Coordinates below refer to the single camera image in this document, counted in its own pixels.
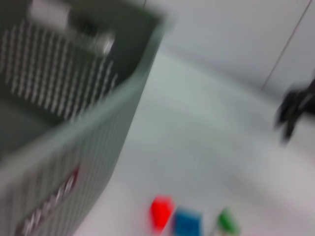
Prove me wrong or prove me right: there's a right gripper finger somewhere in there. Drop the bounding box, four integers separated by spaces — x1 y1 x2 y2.
273 103 287 131
280 117 301 146

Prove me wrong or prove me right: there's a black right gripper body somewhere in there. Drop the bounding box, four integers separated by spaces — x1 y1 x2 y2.
283 78 315 118

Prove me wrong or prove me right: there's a green building block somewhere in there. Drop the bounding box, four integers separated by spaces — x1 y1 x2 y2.
217 207 241 234

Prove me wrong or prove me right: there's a blue square building block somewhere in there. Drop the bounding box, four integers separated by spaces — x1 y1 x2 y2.
173 208 204 236

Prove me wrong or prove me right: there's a red slanted building block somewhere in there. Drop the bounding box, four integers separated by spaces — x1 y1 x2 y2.
149 195 176 233

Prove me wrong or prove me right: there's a grey perforated storage basket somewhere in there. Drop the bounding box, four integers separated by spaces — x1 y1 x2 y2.
0 0 170 236

